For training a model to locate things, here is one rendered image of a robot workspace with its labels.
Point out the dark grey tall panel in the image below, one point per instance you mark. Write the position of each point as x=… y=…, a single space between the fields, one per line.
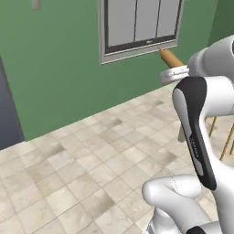
x=8 y=115

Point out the grey wall switch plate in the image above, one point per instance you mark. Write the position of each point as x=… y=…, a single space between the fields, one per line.
x=36 y=4

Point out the grey framed window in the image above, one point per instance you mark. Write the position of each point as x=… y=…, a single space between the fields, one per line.
x=137 y=27

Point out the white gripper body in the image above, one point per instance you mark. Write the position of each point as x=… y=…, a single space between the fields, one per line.
x=173 y=75

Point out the gold legged stool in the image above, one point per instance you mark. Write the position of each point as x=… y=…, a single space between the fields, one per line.
x=227 y=143

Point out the brown wooden rolling pin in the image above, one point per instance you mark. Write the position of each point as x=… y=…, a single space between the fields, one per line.
x=170 y=59

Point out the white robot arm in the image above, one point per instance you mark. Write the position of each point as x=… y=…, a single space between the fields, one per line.
x=182 y=201

